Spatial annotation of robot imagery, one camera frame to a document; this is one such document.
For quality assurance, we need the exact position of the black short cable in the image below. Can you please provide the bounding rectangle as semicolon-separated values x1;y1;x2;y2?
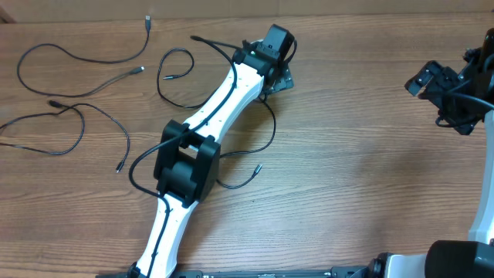
156;47;278;190

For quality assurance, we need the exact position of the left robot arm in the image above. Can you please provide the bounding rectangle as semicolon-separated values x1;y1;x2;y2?
126;25;297;277

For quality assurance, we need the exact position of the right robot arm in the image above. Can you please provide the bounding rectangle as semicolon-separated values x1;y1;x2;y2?
342;29;493;278

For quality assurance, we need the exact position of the black thin cable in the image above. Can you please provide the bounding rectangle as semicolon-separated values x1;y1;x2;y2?
0;100;131;174

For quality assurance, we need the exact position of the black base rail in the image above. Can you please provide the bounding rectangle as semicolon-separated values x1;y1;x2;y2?
95;266;371;278

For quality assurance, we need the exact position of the black USB-A cable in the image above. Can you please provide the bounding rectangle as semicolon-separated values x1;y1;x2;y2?
16;15;152;98

